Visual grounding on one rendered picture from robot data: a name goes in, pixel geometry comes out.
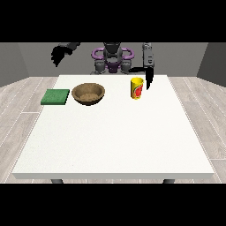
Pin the brown wooden bowl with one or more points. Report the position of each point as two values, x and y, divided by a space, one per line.
88 93

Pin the green square pad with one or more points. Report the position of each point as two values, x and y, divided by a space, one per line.
55 96

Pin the yellow cup with melon print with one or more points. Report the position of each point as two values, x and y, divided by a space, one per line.
137 88

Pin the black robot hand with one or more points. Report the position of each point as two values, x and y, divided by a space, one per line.
149 76
58 54

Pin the dark table leg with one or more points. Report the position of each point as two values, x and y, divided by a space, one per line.
57 181
168 181

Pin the grey robot trunk purple rings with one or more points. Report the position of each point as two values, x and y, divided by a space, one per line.
112 60

